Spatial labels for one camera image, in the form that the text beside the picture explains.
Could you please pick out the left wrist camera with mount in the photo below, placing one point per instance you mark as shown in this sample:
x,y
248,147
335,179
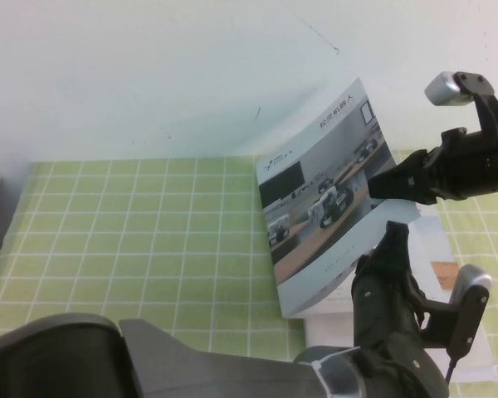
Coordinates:
x,y
473,282

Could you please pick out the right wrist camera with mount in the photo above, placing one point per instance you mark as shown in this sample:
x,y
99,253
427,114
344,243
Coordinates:
x,y
444,89

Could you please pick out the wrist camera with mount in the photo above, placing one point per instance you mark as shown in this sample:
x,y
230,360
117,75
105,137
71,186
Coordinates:
x,y
473,282
444,89

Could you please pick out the green checked tablecloth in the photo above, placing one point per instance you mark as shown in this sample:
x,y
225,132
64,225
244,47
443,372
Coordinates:
x,y
128,232

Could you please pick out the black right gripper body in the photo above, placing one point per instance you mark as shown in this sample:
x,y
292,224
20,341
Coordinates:
x,y
465,166

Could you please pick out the AgileX robot brochure book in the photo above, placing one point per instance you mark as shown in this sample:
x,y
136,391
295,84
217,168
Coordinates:
x,y
315,186

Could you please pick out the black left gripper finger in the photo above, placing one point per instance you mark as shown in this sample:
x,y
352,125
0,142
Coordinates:
x,y
394,242

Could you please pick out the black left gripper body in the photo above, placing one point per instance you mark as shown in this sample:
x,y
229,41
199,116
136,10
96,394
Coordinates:
x,y
382,307

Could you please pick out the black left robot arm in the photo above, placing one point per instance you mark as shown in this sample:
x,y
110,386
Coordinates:
x,y
191,373

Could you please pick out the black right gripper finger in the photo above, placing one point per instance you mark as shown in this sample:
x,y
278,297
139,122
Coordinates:
x,y
419,157
398,184

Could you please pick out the translucent white tape wrap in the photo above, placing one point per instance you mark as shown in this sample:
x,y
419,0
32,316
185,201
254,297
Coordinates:
x,y
336,373

